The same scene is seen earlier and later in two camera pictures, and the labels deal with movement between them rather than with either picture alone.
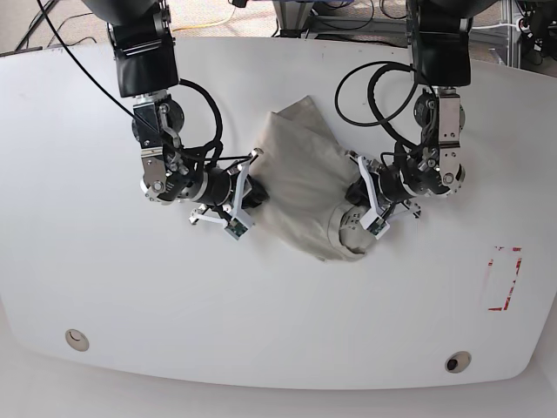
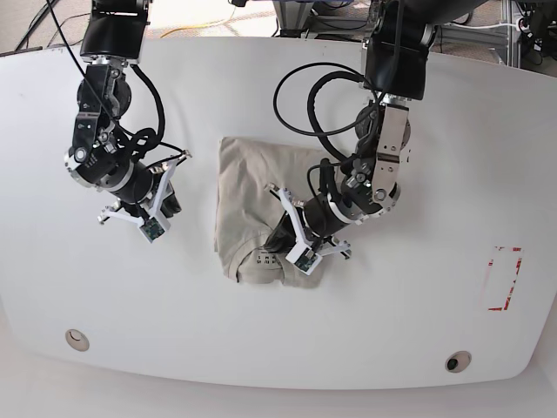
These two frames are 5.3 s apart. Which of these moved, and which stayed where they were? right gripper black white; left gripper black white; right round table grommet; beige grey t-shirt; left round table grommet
Moved: beige grey t-shirt; right gripper black white; left gripper black white
Stayed: left round table grommet; right round table grommet
